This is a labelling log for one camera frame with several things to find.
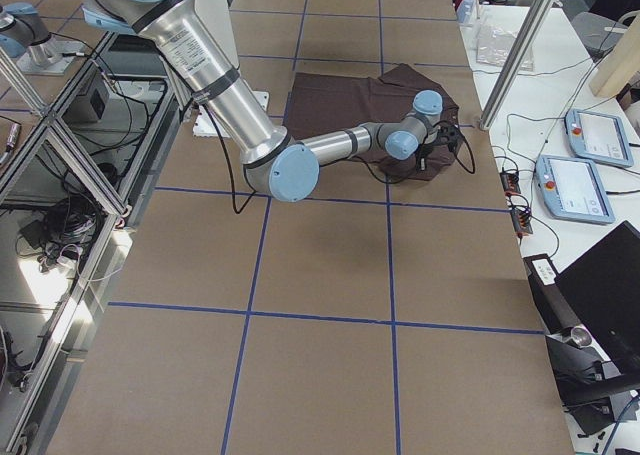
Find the dark brown t-shirt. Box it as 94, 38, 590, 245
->
284, 64, 459, 181

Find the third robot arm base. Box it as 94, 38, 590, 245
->
1, 2, 85, 76

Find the clear plastic bag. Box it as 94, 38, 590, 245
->
471, 24, 519, 73

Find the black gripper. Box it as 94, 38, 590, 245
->
431, 123, 458, 150

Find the aluminium frame rack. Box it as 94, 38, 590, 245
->
1, 34, 187, 454

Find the far blue teach pendant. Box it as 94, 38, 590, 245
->
564, 109, 634, 168

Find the light blue cup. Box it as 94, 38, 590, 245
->
456, 0, 475, 26

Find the aluminium frame post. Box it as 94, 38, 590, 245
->
479, 0, 554, 131

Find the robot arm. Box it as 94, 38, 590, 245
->
83, 0, 461, 202

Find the black laptop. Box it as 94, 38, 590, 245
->
556, 221, 639, 373

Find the near blue teach pendant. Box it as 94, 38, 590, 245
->
535, 155, 615, 225

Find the blue teach pendant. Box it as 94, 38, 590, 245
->
535, 155, 615, 225
564, 109, 634, 168

